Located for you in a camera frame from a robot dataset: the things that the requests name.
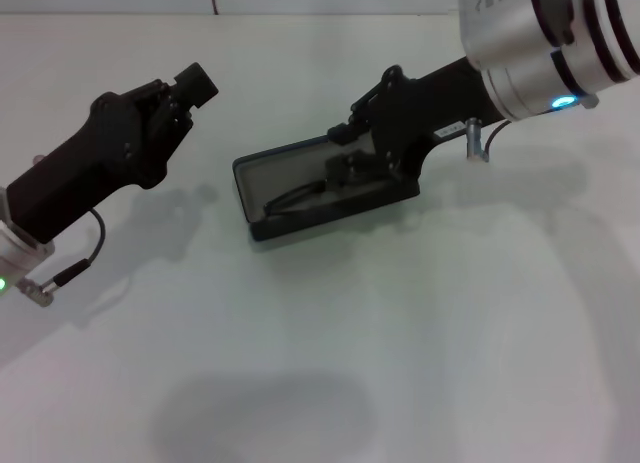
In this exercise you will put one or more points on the black glasses case grey lining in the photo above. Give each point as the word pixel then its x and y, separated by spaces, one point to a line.
pixel 325 223

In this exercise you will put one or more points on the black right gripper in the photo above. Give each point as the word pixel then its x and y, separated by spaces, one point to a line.
pixel 430 108

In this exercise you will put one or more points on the black round-lens glasses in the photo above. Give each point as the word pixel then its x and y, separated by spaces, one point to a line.
pixel 300 197

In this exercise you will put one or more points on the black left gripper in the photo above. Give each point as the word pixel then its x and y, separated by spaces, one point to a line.
pixel 100 158

